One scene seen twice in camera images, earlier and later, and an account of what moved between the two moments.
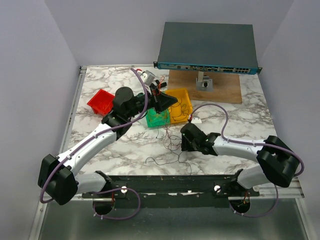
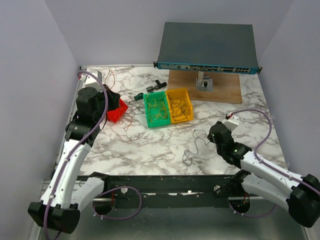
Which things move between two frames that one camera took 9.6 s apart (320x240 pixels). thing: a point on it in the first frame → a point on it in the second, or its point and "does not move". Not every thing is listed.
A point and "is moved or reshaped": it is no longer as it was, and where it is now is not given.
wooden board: [226, 86] does not move
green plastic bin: [161, 119] does not move
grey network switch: [210, 47] does not move
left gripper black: [162, 101] → [113, 98]
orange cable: [160, 86] → [118, 123]
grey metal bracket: [203, 83] does not move
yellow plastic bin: [180, 111] does not move
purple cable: [175, 142] is moved or reshaped
